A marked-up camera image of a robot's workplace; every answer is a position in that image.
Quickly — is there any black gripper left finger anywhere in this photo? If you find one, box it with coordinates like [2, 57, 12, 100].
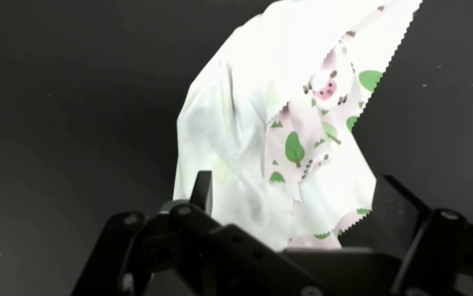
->
[70, 169, 324, 296]

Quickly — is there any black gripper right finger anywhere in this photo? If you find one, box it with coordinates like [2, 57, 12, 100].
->
[338, 174, 473, 296]

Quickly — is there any white patterned cloth towel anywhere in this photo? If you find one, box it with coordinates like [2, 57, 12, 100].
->
[172, 0, 423, 251]

